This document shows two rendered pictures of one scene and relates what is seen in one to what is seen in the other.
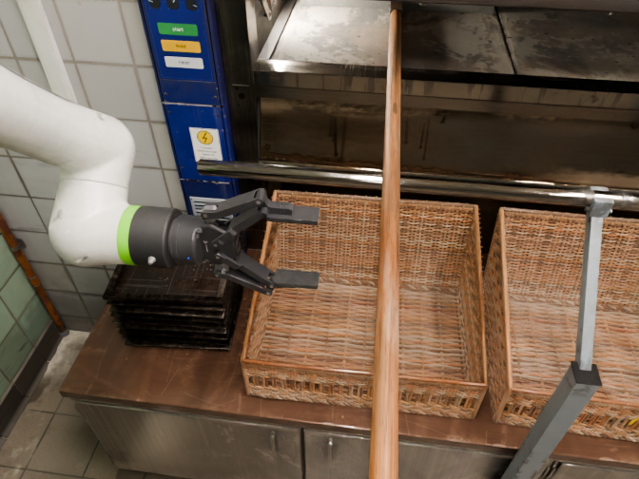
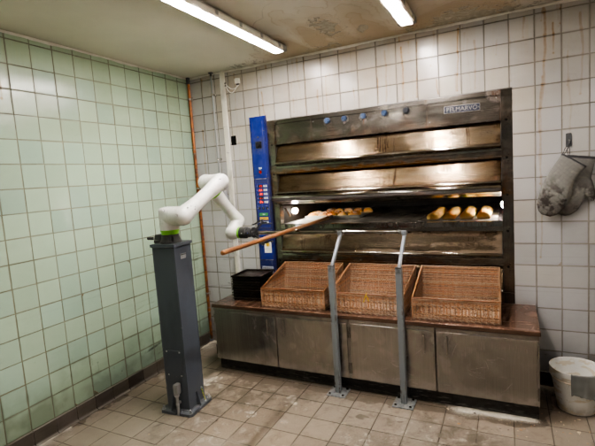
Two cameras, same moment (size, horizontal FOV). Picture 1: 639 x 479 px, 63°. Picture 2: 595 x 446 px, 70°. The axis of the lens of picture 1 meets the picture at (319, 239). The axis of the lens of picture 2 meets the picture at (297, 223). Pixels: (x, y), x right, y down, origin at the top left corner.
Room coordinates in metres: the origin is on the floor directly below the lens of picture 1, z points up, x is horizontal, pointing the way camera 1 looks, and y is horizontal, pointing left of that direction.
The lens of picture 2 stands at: (-2.42, -1.22, 1.59)
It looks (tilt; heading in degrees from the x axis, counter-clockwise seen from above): 6 degrees down; 19
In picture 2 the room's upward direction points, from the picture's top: 4 degrees counter-clockwise
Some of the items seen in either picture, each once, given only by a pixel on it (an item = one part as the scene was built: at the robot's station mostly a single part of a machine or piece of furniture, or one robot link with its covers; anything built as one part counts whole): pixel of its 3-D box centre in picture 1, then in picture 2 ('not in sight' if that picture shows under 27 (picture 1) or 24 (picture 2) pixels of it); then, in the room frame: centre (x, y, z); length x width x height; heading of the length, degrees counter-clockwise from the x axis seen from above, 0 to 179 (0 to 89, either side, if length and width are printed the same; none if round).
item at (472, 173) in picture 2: not in sight; (376, 178); (1.03, -0.73, 1.54); 1.79 x 0.11 x 0.19; 82
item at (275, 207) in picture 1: (274, 202); not in sight; (0.55, 0.06, 1.28); 0.05 x 0.01 x 0.03; 83
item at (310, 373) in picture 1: (366, 296); (303, 283); (0.85, -0.12, 0.72); 0.56 x 0.49 x 0.28; 83
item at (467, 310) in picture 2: not in sight; (457, 292); (0.69, -1.30, 0.72); 0.56 x 0.49 x 0.28; 84
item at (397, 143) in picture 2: not in sight; (375, 145); (1.03, -0.73, 1.80); 1.79 x 0.11 x 0.19; 82
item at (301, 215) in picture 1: (294, 214); not in sight; (0.54, 0.04, 1.26); 0.07 x 0.03 x 0.01; 83
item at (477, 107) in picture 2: not in sight; (374, 120); (1.06, -0.74, 1.99); 1.80 x 0.08 x 0.21; 82
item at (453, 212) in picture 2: not in sight; (460, 211); (1.39, -1.37, 1.21); 0.61 x 0.48 x 0.06; 172
